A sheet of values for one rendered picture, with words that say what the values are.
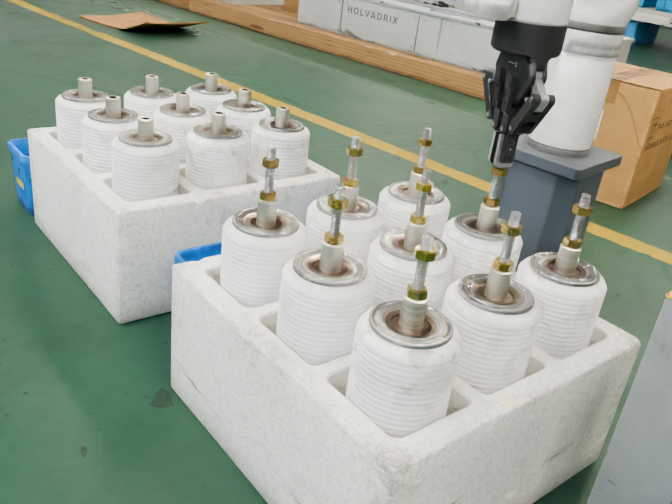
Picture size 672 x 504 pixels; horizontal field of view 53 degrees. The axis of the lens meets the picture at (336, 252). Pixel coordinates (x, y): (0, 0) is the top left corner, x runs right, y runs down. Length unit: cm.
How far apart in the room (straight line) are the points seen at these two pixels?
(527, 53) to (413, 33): 232
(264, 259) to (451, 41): 228
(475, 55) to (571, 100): 188
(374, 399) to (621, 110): 132
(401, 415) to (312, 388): 9
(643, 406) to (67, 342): 73
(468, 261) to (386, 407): 27
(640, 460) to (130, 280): 68
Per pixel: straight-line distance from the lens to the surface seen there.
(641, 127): 179
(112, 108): 112
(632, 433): 71
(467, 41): 289
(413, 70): 296
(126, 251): 99
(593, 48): 100
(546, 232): 104
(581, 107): 102
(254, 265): 74
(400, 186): 92
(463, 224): 83
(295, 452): 68
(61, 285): 115
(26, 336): 104
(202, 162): 105
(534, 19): 75
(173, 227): 100
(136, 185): 100
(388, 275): 73
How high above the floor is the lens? 57
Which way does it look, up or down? 26 degrees down
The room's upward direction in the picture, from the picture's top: 7 degrees clockwise
